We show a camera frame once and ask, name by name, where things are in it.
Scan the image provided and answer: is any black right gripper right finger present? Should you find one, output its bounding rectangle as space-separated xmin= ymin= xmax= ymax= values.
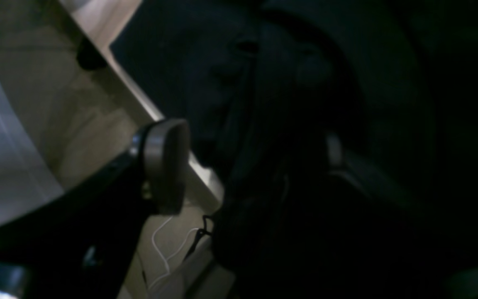
xmin=325 ymin=133 xmax=478 ymax=299

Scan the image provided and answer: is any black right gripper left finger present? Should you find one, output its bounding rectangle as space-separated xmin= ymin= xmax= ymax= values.
xmin=0 ymin=118 xmax=191 ymax=299

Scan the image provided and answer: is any black T-shirt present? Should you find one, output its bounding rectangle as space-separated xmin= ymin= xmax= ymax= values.
xmin=110 ymin=0 xmax=478 ymax=299

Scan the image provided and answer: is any white floor cable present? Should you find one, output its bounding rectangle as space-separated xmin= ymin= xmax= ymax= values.
xmin=147 ymin=215 xmax=200 ymax=291

